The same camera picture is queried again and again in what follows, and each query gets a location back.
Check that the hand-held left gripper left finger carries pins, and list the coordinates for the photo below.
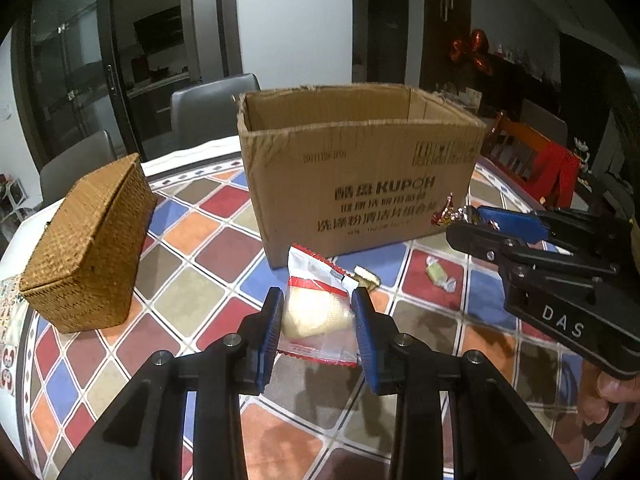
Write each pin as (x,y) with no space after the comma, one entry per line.
(270,340)

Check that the shoe rack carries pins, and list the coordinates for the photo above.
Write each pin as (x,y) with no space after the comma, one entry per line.
(10,195)

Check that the wooden chair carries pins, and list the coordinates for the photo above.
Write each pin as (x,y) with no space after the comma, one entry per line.
(515,145)

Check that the red cloth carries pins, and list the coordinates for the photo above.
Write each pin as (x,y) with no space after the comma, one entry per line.
(562,175)

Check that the glass sliding door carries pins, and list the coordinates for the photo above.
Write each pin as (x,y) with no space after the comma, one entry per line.
(70,60)

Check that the woven rattan basket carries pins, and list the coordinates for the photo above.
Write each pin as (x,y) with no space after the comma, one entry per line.
(90,245)

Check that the checkered tablecloth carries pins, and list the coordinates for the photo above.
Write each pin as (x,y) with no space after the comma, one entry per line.
(200,270)

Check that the clear red-edged cake packet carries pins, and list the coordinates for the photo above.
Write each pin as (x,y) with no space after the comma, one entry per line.
(315,310)

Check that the red foil candy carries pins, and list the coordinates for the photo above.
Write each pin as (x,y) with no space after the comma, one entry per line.
(447,215)

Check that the red balloons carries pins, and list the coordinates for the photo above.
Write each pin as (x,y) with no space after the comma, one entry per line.
(472,47)

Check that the gold snack packet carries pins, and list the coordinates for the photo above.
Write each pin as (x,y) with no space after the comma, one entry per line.
(367,277)

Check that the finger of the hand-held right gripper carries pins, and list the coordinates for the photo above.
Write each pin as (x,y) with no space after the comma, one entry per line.
(475,240)
(515,225)

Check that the brown cardboard box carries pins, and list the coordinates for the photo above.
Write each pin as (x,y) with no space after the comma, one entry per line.
(350,180)

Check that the grey chair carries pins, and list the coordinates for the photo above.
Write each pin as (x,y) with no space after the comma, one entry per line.
(210,110)
(75,165)

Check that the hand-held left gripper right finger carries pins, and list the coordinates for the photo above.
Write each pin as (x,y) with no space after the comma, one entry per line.
(367,345)

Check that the green wrapped candy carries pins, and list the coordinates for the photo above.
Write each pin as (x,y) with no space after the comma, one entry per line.
(437,272)

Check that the person's right hand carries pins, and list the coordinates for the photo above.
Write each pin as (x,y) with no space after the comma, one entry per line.
(607,400)

